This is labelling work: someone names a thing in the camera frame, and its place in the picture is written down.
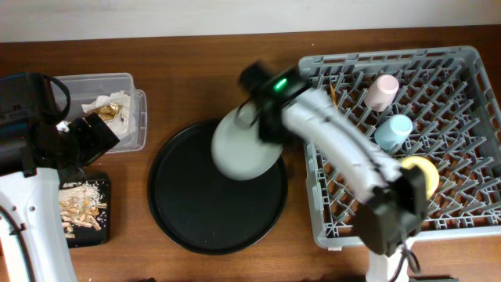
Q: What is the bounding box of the gold foil wrapper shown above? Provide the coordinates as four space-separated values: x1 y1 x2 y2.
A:
88 103 123 121

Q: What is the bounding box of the white tissue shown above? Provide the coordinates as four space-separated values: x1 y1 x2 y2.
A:
81 90 133 139

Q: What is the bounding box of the wooden chopstick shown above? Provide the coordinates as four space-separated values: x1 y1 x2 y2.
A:
329 81 338 110

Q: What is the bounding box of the grey round plate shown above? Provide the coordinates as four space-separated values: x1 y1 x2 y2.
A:
211 103 283 181

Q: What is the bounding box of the food scraps and rice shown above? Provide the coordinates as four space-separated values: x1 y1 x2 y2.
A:
59 182 107 239

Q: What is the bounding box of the pink cup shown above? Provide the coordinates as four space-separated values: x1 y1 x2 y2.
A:
364 74 399 112

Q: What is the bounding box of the blue cup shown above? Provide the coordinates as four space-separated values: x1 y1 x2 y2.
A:
374 114 413 151

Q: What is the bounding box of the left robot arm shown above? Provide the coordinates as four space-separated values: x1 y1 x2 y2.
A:
1 72 119 281

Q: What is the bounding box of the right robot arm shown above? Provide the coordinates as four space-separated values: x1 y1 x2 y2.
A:
239 62 427 281

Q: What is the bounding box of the grey plastic dishwasher rack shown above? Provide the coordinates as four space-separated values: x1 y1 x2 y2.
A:
298 46 500 241

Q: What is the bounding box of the clear plastic bin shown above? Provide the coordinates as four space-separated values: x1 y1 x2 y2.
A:
57 73 147 154

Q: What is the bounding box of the black rectangular tray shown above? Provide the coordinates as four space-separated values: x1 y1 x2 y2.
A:
59 171 111 248

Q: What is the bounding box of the round black serving tray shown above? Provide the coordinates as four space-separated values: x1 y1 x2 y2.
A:
147 120 288 255

